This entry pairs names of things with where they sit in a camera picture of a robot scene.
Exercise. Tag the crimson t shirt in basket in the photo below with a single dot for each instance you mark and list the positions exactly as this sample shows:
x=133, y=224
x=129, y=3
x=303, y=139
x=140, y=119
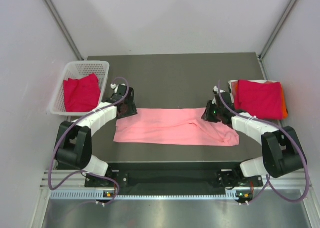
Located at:
x=81, y=95

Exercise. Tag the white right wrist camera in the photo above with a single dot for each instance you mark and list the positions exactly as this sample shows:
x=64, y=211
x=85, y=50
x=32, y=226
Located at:
x=216, y=90

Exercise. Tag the grey slotted cable duct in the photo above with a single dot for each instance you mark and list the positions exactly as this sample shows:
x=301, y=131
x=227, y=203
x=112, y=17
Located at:
x=92, y=194

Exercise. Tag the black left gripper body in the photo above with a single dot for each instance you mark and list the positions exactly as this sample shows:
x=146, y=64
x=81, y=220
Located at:
x=130, y=109

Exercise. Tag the folded orange t shirt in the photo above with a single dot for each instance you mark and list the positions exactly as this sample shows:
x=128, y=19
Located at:
x=281, y=106

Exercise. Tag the light pink t shirt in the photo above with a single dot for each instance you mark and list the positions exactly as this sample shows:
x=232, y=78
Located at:
x=173, y=126

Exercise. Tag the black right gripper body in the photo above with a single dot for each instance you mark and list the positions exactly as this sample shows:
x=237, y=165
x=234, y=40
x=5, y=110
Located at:
x=213, y=112

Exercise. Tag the folded crimson t shirt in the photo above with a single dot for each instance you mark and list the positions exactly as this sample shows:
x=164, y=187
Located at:
x=262, y=112

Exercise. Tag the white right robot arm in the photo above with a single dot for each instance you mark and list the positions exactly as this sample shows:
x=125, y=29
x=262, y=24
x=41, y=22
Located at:
x=281, y=149

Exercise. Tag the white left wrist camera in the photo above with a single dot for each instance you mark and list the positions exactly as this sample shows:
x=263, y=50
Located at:
x=119, y=88

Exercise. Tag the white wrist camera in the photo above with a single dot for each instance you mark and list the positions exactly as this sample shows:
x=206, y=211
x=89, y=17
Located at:
x=119, y=88
x=216, y=90

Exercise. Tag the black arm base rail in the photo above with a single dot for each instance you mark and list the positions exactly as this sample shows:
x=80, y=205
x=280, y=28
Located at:
x=179, y=178

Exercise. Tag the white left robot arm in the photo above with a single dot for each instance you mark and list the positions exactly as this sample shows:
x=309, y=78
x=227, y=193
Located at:
x=74, y=140

